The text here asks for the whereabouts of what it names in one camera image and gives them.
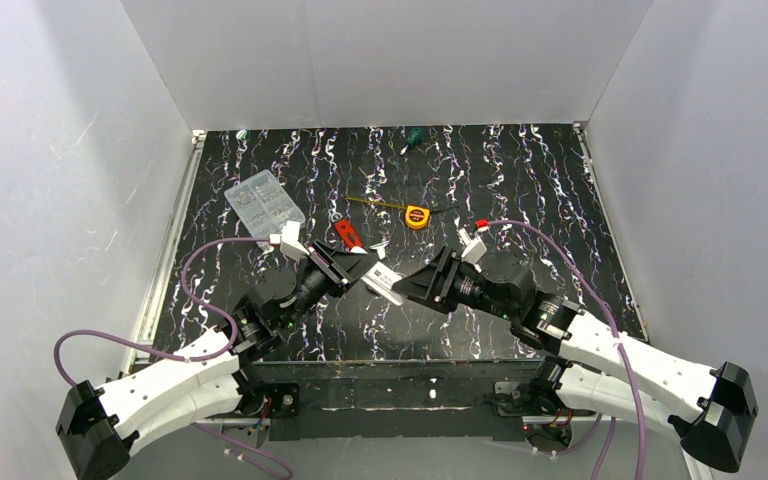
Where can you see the clear plastic screw box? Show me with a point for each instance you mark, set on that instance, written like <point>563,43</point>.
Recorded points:
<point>263,205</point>

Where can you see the white remote control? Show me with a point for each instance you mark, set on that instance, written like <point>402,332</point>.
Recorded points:
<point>381,279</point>

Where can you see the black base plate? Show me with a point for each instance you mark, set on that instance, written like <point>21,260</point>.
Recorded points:
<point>407,399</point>

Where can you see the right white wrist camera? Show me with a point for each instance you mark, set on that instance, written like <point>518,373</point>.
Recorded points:
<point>473,246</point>

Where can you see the yellow tape measure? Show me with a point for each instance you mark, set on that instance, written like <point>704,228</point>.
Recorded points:
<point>415,217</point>

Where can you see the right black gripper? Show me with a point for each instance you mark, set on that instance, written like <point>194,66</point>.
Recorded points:
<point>444,279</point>

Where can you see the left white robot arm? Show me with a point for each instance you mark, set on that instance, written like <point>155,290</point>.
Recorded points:
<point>102,427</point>

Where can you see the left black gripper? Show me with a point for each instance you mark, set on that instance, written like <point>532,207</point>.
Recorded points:
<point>330,265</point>

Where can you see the green handled screwdriver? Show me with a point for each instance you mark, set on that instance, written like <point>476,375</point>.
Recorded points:
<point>414,137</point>

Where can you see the red handled adjustable wrench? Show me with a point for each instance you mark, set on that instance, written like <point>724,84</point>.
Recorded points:
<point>347,233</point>

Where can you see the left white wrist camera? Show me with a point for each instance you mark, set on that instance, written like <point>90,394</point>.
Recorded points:
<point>287,242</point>

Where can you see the small silver wrench piece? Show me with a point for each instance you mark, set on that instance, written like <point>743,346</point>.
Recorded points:
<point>379,249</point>

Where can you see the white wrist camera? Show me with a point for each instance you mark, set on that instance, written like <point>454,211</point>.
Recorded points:
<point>287,242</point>
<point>473,246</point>

